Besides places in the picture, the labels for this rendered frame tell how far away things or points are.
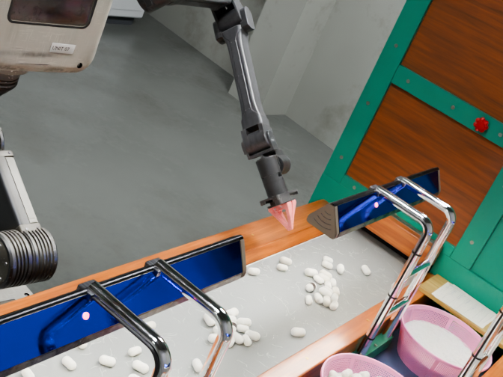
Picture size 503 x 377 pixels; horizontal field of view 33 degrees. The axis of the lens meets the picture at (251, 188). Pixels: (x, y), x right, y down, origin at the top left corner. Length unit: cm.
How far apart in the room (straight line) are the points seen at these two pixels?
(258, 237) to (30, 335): 125
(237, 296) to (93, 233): 155
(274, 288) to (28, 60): 86
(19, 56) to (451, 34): 129
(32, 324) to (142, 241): 247
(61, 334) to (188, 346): 68
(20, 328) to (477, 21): 173
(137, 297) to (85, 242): 217
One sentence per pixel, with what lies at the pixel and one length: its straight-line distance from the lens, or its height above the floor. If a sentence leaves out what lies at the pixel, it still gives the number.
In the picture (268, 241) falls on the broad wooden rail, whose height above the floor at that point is 77.
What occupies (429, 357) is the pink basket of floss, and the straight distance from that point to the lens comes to 226.
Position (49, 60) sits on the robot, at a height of 116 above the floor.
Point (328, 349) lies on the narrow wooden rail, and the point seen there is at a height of 76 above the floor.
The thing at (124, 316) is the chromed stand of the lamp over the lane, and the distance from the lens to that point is 123.
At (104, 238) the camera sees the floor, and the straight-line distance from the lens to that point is 357.
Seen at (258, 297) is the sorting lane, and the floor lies 74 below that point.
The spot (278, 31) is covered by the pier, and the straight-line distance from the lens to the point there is 546.
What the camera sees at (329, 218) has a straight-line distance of 187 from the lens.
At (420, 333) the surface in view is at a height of 74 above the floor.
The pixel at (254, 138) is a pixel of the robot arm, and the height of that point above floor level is 103.
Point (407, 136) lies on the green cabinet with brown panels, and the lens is 263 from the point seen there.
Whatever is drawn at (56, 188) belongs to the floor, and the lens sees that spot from 381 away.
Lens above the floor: 182
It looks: 24 degrees down
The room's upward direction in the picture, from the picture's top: 24 degrees clockwise
